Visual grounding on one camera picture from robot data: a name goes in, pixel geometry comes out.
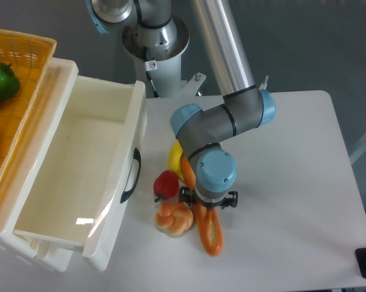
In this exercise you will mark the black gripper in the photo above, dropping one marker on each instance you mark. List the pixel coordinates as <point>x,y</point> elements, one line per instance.
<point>190,197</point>

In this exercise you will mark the long orange baguette bread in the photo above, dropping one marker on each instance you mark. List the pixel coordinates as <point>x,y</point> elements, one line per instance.
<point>207,221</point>

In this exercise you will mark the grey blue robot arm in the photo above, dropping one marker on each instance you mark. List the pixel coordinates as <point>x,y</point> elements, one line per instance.
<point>245,106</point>

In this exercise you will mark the round knotted bread roll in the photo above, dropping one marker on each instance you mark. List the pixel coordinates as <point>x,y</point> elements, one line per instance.
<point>173,219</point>

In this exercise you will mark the red toy apple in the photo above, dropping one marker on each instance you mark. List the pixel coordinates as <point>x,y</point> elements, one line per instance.
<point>165,186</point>

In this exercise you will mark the yellow toy banana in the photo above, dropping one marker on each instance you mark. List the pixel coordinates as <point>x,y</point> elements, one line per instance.
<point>174,159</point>

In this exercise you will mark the white plastic drawer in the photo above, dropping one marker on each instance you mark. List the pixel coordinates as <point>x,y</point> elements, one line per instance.
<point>78,199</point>

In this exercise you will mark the yellow woven basket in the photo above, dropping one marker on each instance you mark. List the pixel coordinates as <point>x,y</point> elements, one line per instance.
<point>30,56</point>

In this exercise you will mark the green toy bell pepper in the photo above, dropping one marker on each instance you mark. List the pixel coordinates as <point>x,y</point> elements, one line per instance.
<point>9,82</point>

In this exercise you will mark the white mounting bracket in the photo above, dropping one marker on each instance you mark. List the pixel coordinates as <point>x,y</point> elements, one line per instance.
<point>192,87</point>

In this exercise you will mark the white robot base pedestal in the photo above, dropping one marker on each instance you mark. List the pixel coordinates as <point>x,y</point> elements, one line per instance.
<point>157,56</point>

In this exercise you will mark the white drawer cabinet frame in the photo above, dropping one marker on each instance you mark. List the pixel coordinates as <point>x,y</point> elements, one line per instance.
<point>29,154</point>

